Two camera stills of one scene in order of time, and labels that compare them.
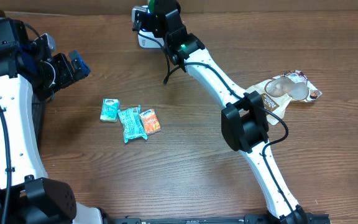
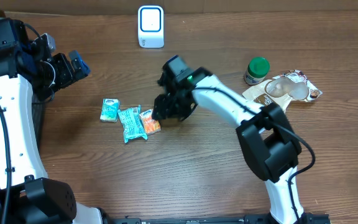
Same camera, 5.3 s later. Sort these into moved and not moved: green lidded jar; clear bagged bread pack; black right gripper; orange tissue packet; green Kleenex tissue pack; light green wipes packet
Moved: black right gripper; green lidded jar
Not moved: orange tissue packet; green Kleenex tissue pack; clear bagged bread pack; light green wipes packet
